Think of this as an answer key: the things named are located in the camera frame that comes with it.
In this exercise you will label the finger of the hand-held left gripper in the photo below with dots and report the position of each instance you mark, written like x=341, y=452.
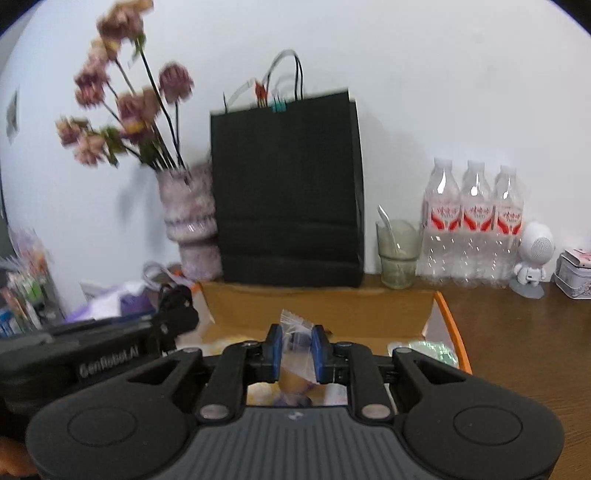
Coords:
x=178, y=309

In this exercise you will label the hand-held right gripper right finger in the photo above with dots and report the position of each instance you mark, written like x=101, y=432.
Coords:
x=318, y=353

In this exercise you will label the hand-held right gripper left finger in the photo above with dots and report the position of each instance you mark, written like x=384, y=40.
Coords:
x=275, y=353

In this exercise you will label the small clear zip bag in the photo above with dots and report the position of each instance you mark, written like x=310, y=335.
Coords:
x=295, y=332

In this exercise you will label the orange cardboard box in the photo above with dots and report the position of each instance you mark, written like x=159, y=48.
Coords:
x=323, y=309

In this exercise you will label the person's left hand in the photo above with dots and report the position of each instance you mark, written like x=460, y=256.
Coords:
x=14, y=459

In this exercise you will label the purple tissue pack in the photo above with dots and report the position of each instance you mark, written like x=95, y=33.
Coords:
x=111, y=300

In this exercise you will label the purple mottled ceramic vase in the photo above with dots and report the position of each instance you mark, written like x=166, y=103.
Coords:
x=189, y=221

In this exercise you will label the cluttered storage rack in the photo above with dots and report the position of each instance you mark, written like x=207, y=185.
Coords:
x=27, y=286

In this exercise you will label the clear glass cup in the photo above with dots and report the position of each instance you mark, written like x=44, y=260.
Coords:
x=399, y=267

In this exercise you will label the white plastic spoon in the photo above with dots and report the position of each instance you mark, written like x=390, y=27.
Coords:
x=392, y=235

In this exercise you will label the black paper bag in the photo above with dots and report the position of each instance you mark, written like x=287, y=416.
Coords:
x=286, y=184

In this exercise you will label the dried rose bouquet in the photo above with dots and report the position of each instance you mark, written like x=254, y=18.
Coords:
x=134, y=106

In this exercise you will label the teal binder clip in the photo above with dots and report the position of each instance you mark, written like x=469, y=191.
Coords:
x=278, y=106

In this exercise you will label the white robot figurine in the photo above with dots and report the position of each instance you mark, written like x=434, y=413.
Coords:
x=535, y=249

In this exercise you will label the small white tin box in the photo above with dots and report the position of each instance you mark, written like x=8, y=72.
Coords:
x=575, y=274

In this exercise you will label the wall picture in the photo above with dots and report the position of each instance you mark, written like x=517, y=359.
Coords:
x=13, y=115

